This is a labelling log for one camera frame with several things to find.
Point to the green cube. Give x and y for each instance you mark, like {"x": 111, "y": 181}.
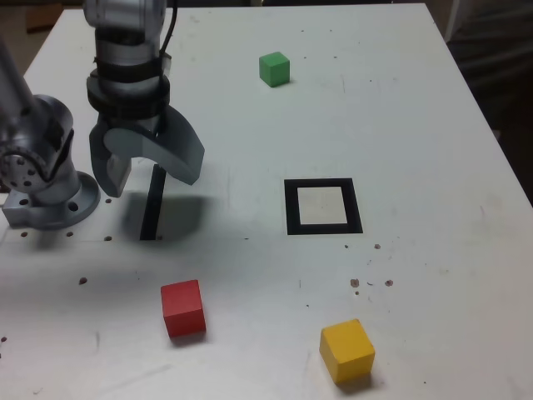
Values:
{"x": 275, "y": 68}

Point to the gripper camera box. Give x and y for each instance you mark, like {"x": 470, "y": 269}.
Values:
{"x": 167, "y": 64}

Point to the red cube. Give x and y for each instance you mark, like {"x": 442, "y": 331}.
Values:
{"x": 183, "y": 308}

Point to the black tape square outline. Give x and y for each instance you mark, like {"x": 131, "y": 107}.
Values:
{"x": 291, "y": 208}

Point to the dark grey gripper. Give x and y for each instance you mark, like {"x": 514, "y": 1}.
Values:
{"x": 129, "y": 121}

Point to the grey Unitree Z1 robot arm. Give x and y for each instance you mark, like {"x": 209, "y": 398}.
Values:
{"x": 41, "y": 121}

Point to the brown cardboard box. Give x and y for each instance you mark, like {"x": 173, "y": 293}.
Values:
{"x": 41, "y": 18}

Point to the black tape strip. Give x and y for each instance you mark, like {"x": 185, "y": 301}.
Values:
{"x": 150, "y": 216}

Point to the yellow cube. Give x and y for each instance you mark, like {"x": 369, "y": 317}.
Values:
{"x": 345, "y": 350}

